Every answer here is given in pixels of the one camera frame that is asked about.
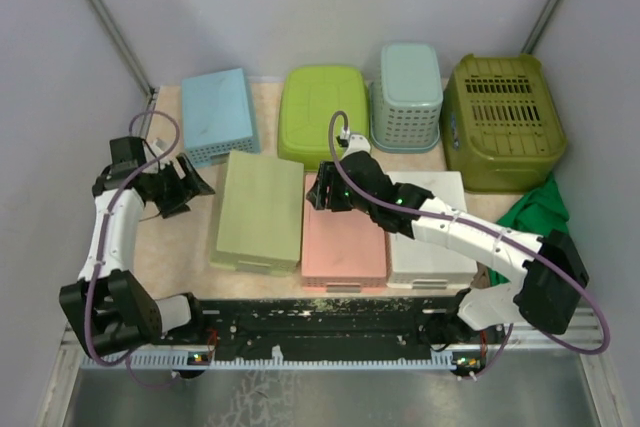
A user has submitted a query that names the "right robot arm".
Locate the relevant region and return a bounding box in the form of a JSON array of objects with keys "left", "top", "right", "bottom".
[{"left": 134, "top": 151, "right": 588, "bottom": 343}]

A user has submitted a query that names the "light green perforated basket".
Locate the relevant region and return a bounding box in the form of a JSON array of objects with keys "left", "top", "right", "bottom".
[{"left": 209, "top": 151, "right": 305, "bottom": 276}]

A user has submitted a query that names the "aluminium frame rail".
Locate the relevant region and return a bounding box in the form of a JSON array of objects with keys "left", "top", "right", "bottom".
[{"left": 62, "top": 307, "right": 604, "bottom": 348}]

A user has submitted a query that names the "green cloth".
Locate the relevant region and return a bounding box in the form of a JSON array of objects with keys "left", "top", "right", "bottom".
[{"left": 482, "top": 174, "right": 577, "bottom": 288}]

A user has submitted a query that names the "grey slotted cable duct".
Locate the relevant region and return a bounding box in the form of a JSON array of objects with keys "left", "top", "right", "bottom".
[{"left": 79, "top": 349, "right": 506, "bottom": 372}]

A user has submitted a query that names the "pale blue basket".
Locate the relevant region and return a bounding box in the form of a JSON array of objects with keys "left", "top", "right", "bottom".
[{"left": 181, "top": 68, "right": 261, "bottom": 168}]

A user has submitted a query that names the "lime green plastic tub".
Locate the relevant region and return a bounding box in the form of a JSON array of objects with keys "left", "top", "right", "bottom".
[{"left": 277, "top": 64, "right": 370, "bottom": 171}]

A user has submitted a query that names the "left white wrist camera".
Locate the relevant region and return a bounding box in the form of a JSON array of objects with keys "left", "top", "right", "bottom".
[{"left": 146, "top": 138, "right": 169, "bottom": 158}]

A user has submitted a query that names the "white perforated basket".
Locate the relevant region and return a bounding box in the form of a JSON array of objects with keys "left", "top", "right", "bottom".
[{"left": 386, "top": 171, "right": 477, "bottom": 290}]

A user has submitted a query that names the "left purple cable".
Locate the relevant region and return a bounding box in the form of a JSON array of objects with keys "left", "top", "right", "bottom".
[{"left": 82, "top": 109, "right": 182, "bottom": 391}]

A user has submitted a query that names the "olive green large container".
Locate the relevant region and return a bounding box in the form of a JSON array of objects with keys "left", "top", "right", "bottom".
[{"left": 440, "top": 54, "right": 567, "bottom": 194}]

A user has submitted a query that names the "light blue perforated basket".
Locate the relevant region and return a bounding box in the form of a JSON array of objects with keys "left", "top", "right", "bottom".
[{"left": 369, "top": 42, "right": 443, "bottom": 154}]

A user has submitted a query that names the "brown striped sock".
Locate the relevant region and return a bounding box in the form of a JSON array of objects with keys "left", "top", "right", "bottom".
[{"left": 470, "top": 263, "right": 491, "bottom": 289}]

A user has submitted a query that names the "pink perforated basket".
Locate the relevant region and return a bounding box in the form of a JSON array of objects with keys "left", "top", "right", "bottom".
[{"left": 301, "top": 202, "right": 388, "bottom": 292}]

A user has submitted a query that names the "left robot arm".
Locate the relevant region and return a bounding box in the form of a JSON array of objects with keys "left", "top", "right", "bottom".
[{"left": 59, "top": 136, "right": 214, "bottom": 359}]

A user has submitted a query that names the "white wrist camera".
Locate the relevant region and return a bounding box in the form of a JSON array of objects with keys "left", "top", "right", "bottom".
[
  {"left": 146, "top": 138, "right": 169, "bottom": 158},
  {"left": 336, "top": 128, "right": 371, "bottom": 157}
]

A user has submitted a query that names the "purple cable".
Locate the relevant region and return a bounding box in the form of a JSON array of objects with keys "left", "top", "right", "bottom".
[
  {"left": 82, "top": 109, "right": 182, "bottom": 391},
  {"left": 326, "top": 110, "right": 612, "bottom": 381}
]

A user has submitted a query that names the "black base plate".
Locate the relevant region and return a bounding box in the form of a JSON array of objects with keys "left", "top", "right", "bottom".
[{"left": 149, "top": 296, "right": 507, "bottom": 379}]

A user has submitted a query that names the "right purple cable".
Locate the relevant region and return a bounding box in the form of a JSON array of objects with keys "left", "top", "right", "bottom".
[{"left": 326, "top": 110, "right": 612, "bottom": 381}]

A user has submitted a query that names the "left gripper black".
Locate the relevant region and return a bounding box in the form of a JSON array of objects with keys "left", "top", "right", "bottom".
[{"left": 147, "top": 152, "right": 214, "bottom": 218}]

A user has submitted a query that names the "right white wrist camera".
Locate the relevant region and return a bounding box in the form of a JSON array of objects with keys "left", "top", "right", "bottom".
[{"left": 336, "top": 128, "right": 371, "bottom": 157}]

